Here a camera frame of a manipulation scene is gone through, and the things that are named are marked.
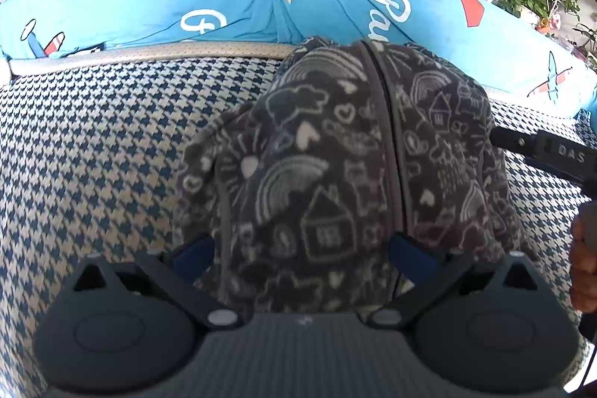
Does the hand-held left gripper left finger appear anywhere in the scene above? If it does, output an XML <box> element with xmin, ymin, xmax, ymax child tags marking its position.
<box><xmin>74</xmin><ymin>234</ymin><xmax>244</xmax><ymax>330</ymax></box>

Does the houndstooth sofa mat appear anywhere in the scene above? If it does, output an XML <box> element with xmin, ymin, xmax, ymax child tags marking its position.
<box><xmin>0</xmin><ymin>43</ymin><xmax>597</xmax><ymax>398</ymax></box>

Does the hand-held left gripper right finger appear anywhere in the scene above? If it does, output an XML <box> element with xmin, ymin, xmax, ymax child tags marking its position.
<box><xmin>368</xmin><ymin>232</ymin><xmax>538</xmax><ymax>330</ymax></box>

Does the grey doodle-print fleece jacket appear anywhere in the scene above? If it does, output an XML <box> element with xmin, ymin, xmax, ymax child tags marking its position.
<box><xmin>175</xmin><ymin>35</ymin><xmax>530</xmax><ymax>320</ymax></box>

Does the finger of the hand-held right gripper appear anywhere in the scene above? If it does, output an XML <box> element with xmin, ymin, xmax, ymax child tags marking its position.
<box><xmin>491</xmin><ymin>125</ymin><xmax>542</xmax><ymax>160</ymax></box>

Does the narrow-leaf potted plant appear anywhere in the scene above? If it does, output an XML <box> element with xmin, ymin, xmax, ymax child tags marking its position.
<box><xmin>573</xmin><ymin>24</ymin><xmax>597</xmax><ymax>69</ymax></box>

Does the blue printed sofa cover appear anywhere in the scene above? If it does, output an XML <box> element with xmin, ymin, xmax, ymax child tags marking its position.
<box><xmin>0</xmin><ymin>0</ymin><xmax>597</xmax><ymax>120</ymax></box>

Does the person's right hand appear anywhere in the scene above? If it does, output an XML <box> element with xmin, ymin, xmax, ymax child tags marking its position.
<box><xmin>570</xmin><ymin>202</ymin><xmax>597</xmax><ymax>315</ymax></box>

